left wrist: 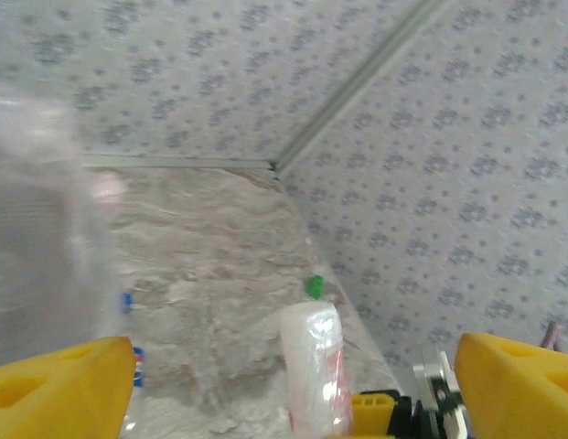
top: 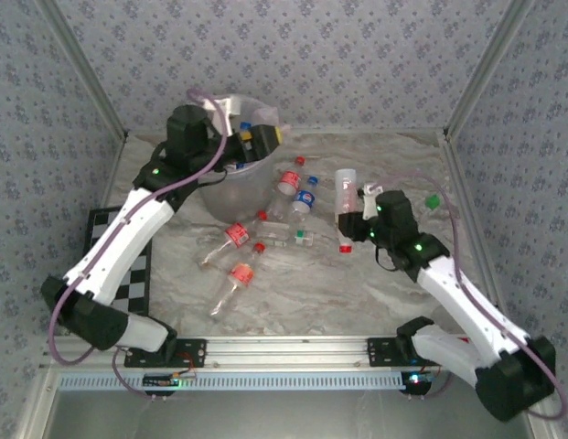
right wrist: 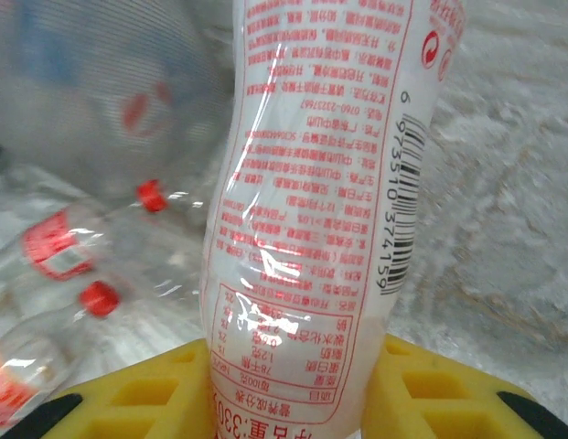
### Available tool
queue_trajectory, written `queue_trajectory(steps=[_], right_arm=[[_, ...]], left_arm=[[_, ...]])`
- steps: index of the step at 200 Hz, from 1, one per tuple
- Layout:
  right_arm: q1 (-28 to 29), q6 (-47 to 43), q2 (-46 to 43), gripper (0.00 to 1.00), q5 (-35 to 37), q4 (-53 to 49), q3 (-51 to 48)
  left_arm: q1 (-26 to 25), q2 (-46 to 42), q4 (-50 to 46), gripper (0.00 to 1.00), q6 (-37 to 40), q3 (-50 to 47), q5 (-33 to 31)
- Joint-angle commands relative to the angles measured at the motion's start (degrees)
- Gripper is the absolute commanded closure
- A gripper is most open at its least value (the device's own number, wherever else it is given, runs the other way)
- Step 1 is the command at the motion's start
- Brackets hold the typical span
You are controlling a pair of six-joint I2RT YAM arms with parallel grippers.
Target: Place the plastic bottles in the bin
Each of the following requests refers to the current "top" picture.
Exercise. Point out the blue label Pepsi bottle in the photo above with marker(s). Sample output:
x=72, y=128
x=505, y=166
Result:
x=243, y=124

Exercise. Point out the large clear red cap bottle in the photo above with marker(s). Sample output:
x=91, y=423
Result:
x=345, y=187

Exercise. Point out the clear bottle green cap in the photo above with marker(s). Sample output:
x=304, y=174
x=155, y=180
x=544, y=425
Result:
x=300, y=235

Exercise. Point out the blue cap Pepsi bottle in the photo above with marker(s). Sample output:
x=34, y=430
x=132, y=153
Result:
x=304, y=197

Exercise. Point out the translucent grey plastic bin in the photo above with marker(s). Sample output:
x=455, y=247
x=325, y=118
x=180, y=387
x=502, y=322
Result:
x=238, y=196

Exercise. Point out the red cap Coca-Cola bottle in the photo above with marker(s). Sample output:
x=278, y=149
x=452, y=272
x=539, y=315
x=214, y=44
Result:
x=238, y=234

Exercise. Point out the red cap orange label bottle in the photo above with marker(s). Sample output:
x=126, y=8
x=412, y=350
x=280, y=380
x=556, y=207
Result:
x=241, y=274

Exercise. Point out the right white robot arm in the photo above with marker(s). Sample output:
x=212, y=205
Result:
x=457, y=292

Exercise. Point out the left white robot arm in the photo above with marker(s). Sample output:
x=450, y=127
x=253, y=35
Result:
x=123, y=233

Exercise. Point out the black and white chessboard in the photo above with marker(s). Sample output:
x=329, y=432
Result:
x=137, y=274

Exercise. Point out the right circuit board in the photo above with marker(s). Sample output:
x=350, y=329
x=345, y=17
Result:
x=416, y=382

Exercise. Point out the circuit board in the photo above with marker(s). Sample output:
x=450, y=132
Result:
x=160, y=380
x=416, y=382

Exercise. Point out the left circuit board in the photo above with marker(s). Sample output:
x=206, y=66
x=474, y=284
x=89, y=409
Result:
x=160, y=380

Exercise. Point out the aluminium side rail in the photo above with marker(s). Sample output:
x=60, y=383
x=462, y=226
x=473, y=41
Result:
x=468, y=206

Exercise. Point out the aluminium frame post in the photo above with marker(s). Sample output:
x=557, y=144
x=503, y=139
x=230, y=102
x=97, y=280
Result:
x=486, y=68
x=86, y=68

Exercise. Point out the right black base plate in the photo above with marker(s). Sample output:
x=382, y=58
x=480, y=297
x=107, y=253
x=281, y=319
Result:
x=379, y=352

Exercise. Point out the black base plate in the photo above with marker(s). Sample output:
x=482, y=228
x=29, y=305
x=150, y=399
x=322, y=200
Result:
x=379, y=352
x=192, y=354

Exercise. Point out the aluminium mounting rail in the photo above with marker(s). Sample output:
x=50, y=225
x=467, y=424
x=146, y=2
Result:
x=288, y=352

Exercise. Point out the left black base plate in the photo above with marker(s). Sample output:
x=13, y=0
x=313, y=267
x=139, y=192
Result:
x=192, y=354

